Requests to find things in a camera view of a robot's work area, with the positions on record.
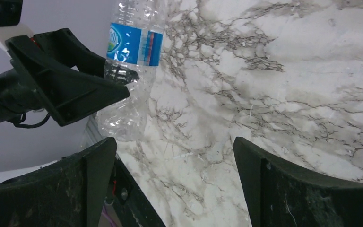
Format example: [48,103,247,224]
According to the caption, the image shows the blue label clear bottle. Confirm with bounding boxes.
[96,0,166,141]

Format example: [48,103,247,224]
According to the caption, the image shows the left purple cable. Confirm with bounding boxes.
[101,207,118,227]

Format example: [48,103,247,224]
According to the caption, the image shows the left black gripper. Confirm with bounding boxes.
[0,28,139,129]

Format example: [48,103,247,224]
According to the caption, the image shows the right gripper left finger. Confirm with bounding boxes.
[0,138,117,227]

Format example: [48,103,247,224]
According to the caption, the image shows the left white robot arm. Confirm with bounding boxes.
[0,0,130,129]

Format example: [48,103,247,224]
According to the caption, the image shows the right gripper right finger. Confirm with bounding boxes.
[233,137,363,227]

